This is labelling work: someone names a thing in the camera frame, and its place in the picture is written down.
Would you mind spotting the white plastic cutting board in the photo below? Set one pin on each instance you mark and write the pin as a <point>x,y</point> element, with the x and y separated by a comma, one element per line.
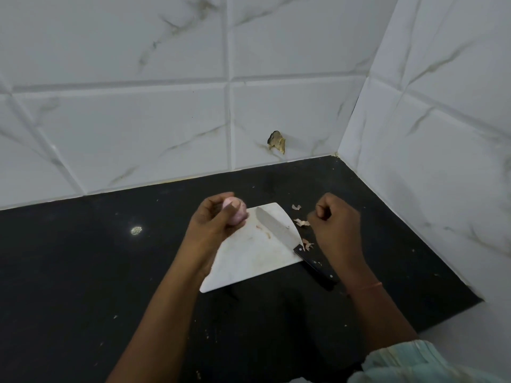
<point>251,263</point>

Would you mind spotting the person's right hand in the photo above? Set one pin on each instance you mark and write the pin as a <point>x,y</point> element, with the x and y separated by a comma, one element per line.
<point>341,239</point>

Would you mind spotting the person's left forearm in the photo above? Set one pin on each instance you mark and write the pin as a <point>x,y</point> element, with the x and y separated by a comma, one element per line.
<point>159,327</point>

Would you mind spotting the small onion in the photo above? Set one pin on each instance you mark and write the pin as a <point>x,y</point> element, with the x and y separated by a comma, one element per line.
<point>240,217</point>

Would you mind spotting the person's left hand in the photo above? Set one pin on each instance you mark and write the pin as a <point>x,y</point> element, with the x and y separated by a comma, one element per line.
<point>207,239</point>

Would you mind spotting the person's right forearm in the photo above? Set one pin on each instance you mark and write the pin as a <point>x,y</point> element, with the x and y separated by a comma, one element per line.
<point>383,319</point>

